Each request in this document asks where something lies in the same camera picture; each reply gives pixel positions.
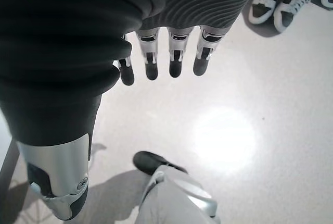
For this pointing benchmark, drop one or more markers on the grey robot right leg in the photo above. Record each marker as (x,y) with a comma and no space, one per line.
(169,195)

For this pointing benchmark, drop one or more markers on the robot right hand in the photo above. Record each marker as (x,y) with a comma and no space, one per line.
(65,39)

